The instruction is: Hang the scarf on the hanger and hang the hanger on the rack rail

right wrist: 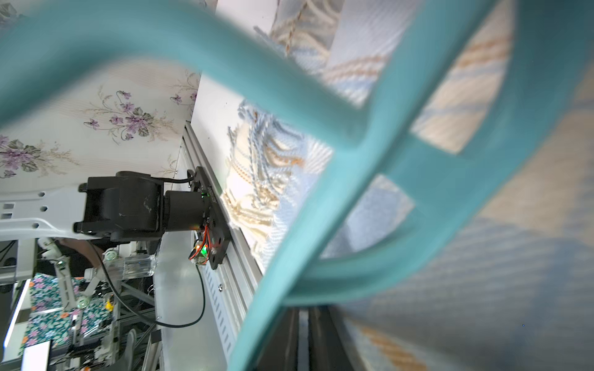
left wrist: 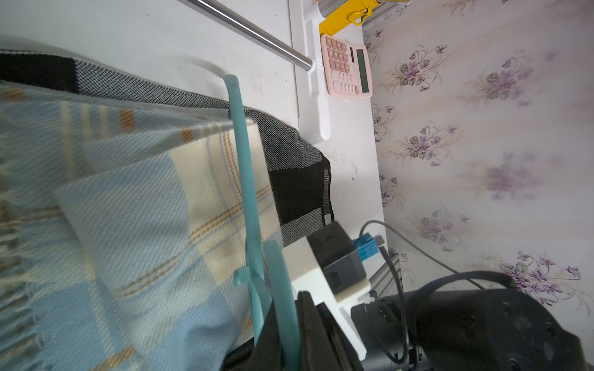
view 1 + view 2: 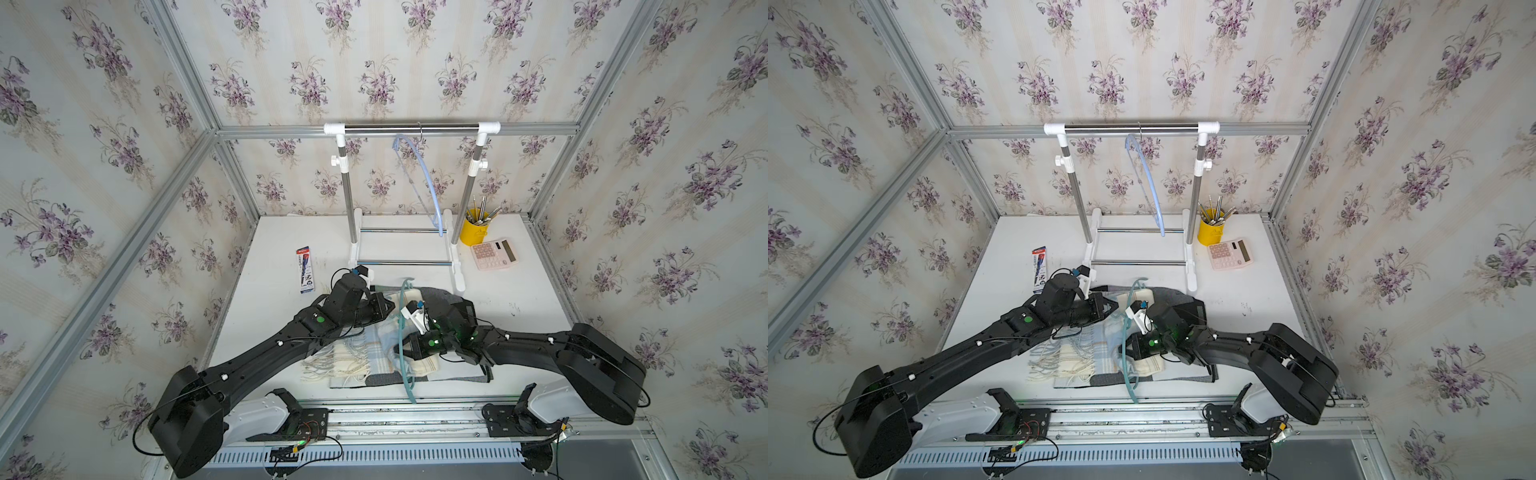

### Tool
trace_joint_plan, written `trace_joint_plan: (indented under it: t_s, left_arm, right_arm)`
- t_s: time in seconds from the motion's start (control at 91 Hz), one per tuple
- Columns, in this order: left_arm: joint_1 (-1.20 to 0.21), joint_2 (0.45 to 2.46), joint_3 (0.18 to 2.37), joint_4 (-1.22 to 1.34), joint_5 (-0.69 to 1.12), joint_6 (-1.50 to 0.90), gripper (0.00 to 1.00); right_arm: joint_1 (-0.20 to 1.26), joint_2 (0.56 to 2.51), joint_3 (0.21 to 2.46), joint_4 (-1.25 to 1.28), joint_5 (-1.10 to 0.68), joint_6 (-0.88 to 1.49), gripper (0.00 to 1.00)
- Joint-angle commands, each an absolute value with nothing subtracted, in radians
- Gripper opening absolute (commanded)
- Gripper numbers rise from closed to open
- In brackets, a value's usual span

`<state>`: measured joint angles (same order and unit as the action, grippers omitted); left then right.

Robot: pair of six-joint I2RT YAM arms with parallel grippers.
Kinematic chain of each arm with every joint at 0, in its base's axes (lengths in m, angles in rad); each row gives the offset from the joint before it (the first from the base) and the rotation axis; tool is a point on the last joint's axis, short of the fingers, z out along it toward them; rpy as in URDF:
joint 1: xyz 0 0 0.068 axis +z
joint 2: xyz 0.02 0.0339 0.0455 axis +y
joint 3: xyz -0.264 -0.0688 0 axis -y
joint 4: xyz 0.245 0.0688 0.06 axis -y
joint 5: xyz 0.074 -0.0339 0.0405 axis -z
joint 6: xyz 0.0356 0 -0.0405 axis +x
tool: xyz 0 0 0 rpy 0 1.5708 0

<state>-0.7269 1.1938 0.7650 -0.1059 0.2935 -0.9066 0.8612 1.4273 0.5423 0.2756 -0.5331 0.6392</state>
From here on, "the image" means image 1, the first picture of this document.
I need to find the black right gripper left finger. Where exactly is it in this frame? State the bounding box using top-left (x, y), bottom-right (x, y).
top-left (257, 309), bottom-right (299, 371)

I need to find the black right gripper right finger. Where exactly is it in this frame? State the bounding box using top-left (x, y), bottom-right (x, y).
top-left (308, 306), bottom-right (354, 371)

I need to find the blue cream plaid scarf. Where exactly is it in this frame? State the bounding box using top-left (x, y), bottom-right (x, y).
top-left (228, 1), bottom-right (593, 370)

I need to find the teal plastic clothes hanger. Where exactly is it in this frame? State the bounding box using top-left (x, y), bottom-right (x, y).
top-left (1, 1), bottom-right (593, 370)

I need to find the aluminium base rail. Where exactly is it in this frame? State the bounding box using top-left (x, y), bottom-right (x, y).
top-left (152, 122), bottom-right (265, 371)

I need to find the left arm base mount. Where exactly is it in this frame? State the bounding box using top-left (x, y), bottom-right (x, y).
top-left (1, 166), bottom-right (230, 263)

